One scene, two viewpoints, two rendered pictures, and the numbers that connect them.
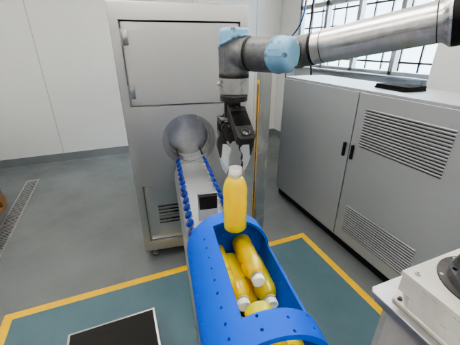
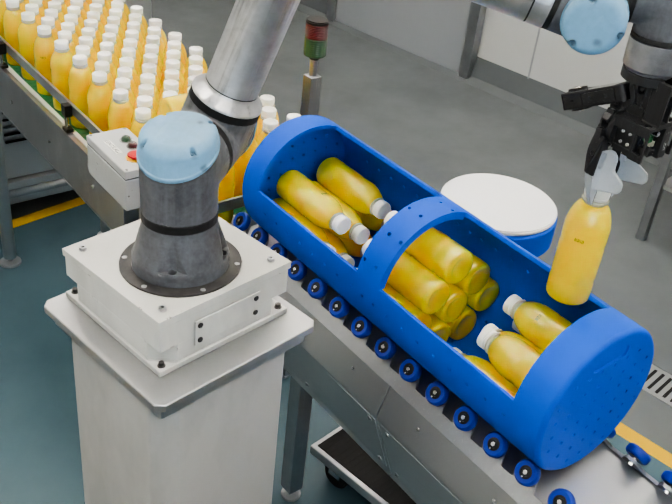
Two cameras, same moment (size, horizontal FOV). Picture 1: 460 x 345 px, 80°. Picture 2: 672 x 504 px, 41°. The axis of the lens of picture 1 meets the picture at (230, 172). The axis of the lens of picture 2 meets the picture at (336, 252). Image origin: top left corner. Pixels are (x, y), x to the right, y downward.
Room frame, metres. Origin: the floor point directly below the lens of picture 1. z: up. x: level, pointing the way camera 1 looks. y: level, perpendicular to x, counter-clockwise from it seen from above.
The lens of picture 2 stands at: (1.60, -0.90, 2.05)
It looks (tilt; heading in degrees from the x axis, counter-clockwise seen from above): 33 degrees down; 153
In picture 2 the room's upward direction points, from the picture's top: 7 degrees clockwise
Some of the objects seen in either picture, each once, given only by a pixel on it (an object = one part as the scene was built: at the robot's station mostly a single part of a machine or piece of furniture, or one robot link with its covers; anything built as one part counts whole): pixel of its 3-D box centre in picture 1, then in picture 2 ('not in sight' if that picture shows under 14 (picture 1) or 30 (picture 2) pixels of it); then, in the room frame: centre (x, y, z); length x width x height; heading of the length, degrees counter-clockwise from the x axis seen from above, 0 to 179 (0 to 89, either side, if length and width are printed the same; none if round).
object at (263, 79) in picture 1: (257, 208); not in sight; (1.44, -0.17, 0.85); 0.06 x 0.06 x 1.70; 14
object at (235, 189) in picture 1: (235, 200); (581, 246); (0.71, -0.02, 1.33); 0.07 x 0.07 x 0.19
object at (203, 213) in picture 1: (208, 206); not in sight; (1.21, 0.11, 1.00); 0.10 x 0.04 x 0.15; 104
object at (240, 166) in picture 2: not in sight; (244, 166); (-0.27, -0.23, 0.99); 0.07 x 0.07 x 0.19
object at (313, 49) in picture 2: not in sight; (315, 45); (-0.54, 0.06, 1.18); 0.06 x 0.06 x 0.05
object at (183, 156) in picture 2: not in sight; (180, 166); (0.46, -0.59, 1.41); 0.13 x 0.12 x 0.14; 143
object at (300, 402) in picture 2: not in sight; (298, 417); (-0.04, -0.12, 0.31); 0.06 x 0.06 x 0.63; 14
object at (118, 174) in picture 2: not in sight; (126, 167); (-0.22, -0.53, 1.05); 0.20 x 0.10 x 0.10; 14
